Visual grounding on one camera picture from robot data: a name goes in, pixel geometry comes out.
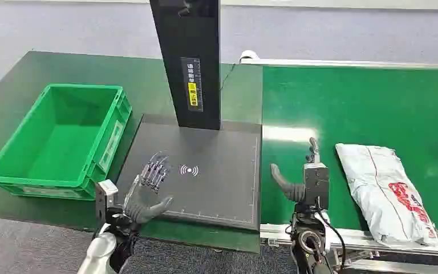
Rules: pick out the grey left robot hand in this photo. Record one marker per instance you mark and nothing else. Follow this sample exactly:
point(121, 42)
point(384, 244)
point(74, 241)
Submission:
point(143, 204)

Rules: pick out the black yellow column label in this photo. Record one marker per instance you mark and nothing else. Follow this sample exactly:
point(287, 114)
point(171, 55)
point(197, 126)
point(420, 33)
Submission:
point(192, 85)

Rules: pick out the aluminium conveyor frame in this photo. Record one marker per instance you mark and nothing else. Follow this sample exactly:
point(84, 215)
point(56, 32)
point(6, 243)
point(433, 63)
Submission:
point(355, 238)

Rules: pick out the black scanner base plate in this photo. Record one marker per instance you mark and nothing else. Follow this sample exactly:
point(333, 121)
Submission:
point(219, 189)

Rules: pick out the black scanner column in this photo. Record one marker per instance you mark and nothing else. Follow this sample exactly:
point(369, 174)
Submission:
point(188, 34)

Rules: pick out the green plastic crate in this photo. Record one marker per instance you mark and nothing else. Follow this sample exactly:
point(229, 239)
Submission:
point(64, 151)

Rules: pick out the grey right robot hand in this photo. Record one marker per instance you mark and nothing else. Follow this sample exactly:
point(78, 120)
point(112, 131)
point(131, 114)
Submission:
point(316, 185)

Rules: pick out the pale crate side label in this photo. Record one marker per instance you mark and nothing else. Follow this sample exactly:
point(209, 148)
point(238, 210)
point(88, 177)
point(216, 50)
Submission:
point(111, 147)

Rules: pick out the green conveyor belt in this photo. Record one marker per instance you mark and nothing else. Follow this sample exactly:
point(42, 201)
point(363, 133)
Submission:
point(355, 106)

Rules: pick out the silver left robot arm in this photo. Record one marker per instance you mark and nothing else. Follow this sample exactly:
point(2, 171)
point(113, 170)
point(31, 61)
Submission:
point(102, 249)

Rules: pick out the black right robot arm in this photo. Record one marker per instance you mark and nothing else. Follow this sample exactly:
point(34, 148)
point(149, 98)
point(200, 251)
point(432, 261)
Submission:
point(309, 242)

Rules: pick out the white parcel bag red print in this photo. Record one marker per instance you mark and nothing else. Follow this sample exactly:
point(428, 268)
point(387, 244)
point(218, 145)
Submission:
point(381, 189)

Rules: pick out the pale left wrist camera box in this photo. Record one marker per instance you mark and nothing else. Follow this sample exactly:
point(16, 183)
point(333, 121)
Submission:
point(105, 200)

